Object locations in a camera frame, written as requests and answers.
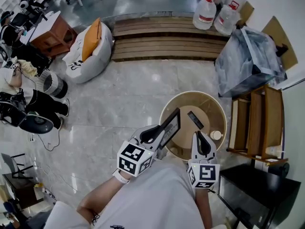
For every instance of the brown cardboard sheet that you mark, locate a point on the brown cardboard sheet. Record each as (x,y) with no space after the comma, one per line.
(274,30)
(247,11)

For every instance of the wooden chair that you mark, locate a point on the wooden chair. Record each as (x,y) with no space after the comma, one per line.
(257,123)

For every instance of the dark brown low table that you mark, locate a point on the dark brown low table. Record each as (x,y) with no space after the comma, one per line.
(21,190)

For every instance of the person's right forearm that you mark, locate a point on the person's right forearm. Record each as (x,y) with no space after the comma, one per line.
(203,206)

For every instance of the black framed nature print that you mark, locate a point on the black framed nature print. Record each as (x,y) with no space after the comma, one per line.
(172,128)

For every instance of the white power strip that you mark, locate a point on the white power strip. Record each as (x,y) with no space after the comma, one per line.
(32,138)

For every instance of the black round canister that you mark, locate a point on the black round canister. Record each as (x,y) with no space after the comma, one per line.
(281,170)

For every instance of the wooden slatted platform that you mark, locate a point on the wooden slatted platform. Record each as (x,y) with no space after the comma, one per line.
(166,39)

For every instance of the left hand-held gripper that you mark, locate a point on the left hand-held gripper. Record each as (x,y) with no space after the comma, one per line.
(129,161)

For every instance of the clear water jug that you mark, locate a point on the clear water jug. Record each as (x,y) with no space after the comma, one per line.
(205,13)
(226,18)

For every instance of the white wristband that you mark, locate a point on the white wristband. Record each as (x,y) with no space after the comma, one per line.
(121,176)

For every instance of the plastic-wrapped glass tank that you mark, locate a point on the plastic-wrapped glass tank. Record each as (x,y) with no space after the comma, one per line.
(245,61)

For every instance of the person's left forearm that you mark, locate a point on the person's left forearm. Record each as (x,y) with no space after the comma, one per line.
(100,194)

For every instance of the white printed cushion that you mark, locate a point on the white printed cushion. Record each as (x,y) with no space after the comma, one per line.
(74,56)

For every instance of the beige cloth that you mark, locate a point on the beige cloth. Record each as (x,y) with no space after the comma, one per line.
(28,68)

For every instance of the round glass side table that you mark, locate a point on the round glass side table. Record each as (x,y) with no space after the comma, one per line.
(209,104)

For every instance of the person's beige shoe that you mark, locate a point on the person's beige shoe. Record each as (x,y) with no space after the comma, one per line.
(174,151)

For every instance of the grey black chair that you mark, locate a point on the grey black chair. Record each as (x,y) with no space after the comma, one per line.
(12,162)

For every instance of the white cup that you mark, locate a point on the white cup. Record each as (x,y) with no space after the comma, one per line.
(215,135)

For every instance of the white beanbag chair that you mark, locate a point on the white beanbag chair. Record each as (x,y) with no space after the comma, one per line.
(97,61)

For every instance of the pleated white black cylinder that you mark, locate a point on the pleated white black cylinder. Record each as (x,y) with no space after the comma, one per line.
(51,85)

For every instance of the brown wooden cabinet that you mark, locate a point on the brown wooden cabinet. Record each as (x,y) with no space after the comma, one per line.
(54,39)

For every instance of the black remote control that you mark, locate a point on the black remote control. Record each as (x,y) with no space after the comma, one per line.
(195,120)

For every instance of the black green seat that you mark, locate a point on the black green seat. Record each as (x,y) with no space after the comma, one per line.
(35,123)

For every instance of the person's white clothing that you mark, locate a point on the person's white clothing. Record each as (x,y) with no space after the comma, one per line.
(155,199)

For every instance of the black glass cabinet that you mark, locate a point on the black glass cabinet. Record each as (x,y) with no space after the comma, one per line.
(262,192)

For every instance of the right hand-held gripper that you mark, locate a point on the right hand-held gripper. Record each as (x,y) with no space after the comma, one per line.
(205,173)

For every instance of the orange cushion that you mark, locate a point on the orange cushion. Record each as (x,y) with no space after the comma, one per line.
(91,39)

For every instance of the white table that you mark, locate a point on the white table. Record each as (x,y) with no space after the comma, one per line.
(43,25)

